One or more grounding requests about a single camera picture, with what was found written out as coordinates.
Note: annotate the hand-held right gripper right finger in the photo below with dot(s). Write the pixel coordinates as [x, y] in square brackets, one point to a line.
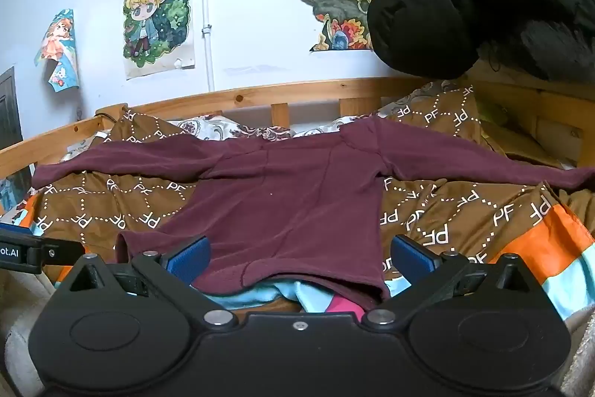
[411, 258]

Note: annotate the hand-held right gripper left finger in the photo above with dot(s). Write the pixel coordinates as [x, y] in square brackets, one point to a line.
[191, 258]

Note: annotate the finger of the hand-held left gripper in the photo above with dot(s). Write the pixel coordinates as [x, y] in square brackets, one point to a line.
[62, 252]

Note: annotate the maroon long-sleeve shirt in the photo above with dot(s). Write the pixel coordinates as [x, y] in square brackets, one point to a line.
[288, 211]

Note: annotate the beige fuzzy blanket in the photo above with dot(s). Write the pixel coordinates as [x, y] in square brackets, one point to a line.
[21, 322]

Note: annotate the pink cloth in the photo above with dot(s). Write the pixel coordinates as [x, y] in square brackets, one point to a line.
[346, 306]

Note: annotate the light blue cloth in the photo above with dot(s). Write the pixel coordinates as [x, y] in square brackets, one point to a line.
[265, 292]

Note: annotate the brown printed blanket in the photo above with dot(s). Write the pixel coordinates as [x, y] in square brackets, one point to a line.
[474, 201]

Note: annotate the dark door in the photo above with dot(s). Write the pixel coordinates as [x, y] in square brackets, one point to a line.
[8, 108]

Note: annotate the wooden bed frame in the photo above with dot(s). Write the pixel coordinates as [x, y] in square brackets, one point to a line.
[260, 97]

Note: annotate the curled small wall poster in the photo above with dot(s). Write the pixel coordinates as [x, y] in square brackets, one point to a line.
[58, 48]

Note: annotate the white wall pipe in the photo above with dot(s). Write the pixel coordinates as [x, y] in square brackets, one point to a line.
[208, 29]

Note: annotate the blond figure wall poster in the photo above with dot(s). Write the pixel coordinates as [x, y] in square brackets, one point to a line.
[155, 20]

